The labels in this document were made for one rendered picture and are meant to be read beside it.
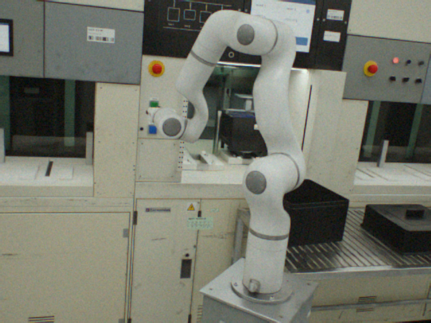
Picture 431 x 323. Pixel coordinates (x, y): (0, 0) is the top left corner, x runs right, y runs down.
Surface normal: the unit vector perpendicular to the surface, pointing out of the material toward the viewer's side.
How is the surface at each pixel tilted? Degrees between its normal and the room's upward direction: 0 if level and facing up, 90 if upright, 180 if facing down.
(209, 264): 90
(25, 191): 90
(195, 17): 90
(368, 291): 90
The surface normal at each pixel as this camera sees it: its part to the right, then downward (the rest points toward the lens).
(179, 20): 0.25, 0.27
